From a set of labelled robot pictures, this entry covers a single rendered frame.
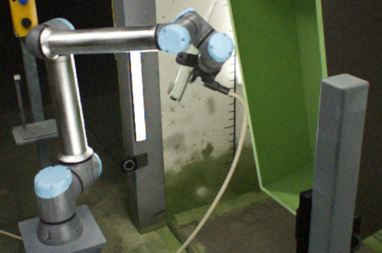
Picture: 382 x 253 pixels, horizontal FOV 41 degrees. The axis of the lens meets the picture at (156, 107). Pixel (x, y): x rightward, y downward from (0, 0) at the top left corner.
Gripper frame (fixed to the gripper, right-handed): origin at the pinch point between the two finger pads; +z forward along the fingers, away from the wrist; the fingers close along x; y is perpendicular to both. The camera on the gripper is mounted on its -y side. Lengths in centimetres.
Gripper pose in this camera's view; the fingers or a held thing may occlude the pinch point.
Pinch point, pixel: (192, 75)
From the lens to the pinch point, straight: 202.4
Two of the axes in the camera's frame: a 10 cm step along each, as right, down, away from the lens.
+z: -1.6, 2.3, 9.6
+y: 9.2, 3.9, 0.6
